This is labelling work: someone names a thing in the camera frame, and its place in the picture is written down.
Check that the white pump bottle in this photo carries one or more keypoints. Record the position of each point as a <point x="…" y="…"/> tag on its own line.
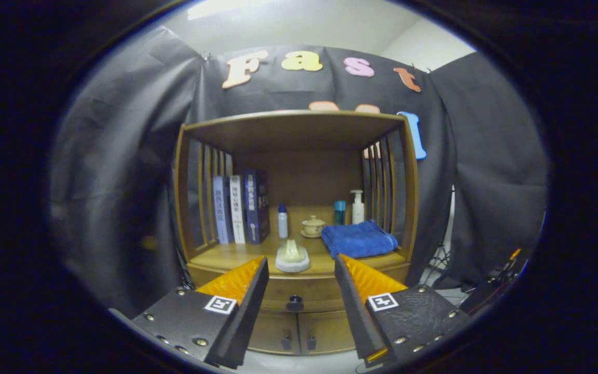
<point x="357" y="213"/>

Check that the wooden drawer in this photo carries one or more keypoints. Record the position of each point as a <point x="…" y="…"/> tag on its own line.
<point x="309" y="291"/>

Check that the black backdrop cloth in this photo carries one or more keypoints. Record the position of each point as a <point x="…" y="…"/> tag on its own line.
<point x="122" y="156"/>

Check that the teal bottle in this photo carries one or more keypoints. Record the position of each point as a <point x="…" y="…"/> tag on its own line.
<point x="339" y="214"/>

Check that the white book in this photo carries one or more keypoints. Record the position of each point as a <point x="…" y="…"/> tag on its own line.
<point x="236" y="213"/>

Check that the wooden cabinet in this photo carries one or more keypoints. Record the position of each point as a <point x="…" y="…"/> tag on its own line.
<point x="304" y="176"/>

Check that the dark blue book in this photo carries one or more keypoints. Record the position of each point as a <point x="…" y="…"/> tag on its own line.
<point x="256" y="208"/>

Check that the wooden countertop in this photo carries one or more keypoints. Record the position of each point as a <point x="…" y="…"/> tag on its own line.
<point x="236" y="257"/>

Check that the wooden cabinet door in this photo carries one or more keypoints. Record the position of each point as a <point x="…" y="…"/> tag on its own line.
<point x="273" y="327"/>
<point x="330" y="327"/>

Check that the white bottle with blue cap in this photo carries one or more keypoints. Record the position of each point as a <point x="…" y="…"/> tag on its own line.
<point x="283" y="224"/>

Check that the light blue book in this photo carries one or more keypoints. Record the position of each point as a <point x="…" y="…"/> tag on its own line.
<point x="221" y="213"/>

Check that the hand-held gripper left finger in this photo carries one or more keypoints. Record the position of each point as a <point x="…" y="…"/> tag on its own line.
<point x="242" y="317"/>

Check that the beige lidded teacup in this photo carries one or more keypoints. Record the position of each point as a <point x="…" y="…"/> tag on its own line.
<point x="313" y="227"/>

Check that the black light stand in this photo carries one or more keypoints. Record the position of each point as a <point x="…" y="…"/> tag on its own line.
<point x="440" y="257"/>

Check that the blue folded towel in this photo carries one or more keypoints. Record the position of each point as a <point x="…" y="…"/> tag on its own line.
<point x="358" y="240"/>

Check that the pale green ornament white base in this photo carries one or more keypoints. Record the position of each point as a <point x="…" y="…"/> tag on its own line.
<point x="293" y="262"/>

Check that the orange and black clamp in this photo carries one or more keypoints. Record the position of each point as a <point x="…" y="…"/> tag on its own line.
<point x="511" y="259"/>

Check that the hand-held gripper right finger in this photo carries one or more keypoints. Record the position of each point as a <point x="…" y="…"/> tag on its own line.
<point x="356" y="306"/>

